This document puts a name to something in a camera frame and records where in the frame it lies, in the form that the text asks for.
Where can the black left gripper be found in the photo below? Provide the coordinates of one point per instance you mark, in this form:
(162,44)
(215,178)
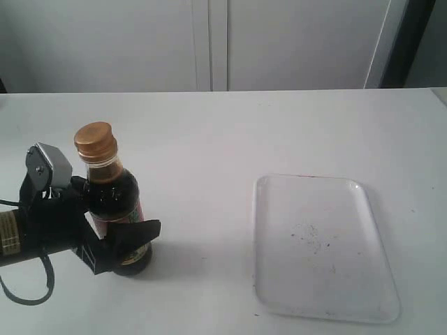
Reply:
(55,224)

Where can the soy sauce bottle gold cap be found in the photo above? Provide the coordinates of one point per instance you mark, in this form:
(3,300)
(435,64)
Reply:
(114,191)

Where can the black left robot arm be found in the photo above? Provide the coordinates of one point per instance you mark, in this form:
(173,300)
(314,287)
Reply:
(10,235)

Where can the white cabinet with doors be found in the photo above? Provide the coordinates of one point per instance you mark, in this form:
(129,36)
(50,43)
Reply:
(118,46)

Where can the white plastic tray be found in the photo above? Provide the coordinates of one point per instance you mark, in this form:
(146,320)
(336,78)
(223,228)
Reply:
(318,252)

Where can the dark vertical post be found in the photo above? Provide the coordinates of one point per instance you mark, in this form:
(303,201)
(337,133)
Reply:
(412,27)

